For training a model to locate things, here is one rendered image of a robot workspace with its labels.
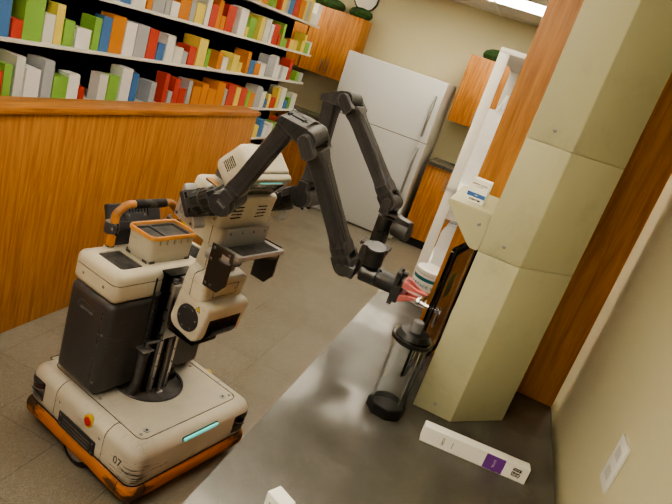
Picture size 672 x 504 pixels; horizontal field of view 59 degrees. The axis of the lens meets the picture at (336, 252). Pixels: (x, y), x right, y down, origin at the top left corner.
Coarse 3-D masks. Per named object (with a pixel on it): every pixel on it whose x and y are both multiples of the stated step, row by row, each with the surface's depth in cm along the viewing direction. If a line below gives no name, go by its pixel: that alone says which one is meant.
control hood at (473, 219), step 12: (456, 192) 161; (456, 204) 148; (468, 204) 148; (492, 204) 160; (456, 216) 148; (468, 216) 147; (480, 216) 146; (468, 228) 148; (480, 228) 147; (468, 240) 148; (480, 240) 148
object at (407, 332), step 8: (416, 320) 147; (400, 328) 148; (408, 328) 149; (416, 328) 147; (400, 336) 146; (408, 336) 145; (416, 336) 146; (424, 336) 147; (416, 344) 144; (424, 344) 145
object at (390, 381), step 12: (396, 336) 146; (396, 348) 147; (408, 348) 144; (420, 348) 144; (384, 360) 152; (396, 360) 147; (408, 360) 146; (420, 360) 147; (384, 372) 150; (396, 372) 147; (408, 372) 147; (384, 384) 150; (396, 384) 148; (408, 384) 149; (372, 396) 153; (384, 396) 150; (396, 396) 149; (384, 408) 150; (396, 408) 151
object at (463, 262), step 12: (468, 252) 169; (456, 264) 161; (468, 264) 177; (456, 276) 168; (444, 288) 161; (456, 288) 177; (432, 300) 156; (444, 300) 168; (444, 312) 176; (432, 336) 176
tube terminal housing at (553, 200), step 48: (528, 144) 139; (528, 192) 141; (576, 192) 143; (528, 240) 144; (576, 240) 150; (480, 288) 150; (528, 288) 150; (480, 336) 153; (528, 336) 159; (432, 384) 160; (480, 384) 159
